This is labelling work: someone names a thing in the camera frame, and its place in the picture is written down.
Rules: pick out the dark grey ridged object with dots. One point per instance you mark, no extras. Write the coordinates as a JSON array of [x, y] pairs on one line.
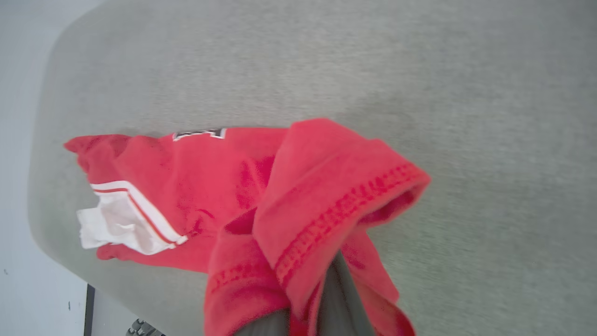
[[142, 329]]

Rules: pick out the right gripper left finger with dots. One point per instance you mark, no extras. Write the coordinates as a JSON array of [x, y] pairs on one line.
[[268, 326]]

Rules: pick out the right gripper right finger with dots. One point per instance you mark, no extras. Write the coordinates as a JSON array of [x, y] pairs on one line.
[[343, 303]]

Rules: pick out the black baseboard strip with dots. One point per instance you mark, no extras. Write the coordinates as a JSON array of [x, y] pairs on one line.
[[89, 312]]

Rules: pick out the red and white basketball jersey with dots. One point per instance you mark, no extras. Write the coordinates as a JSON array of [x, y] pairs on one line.
[[289, 205]]

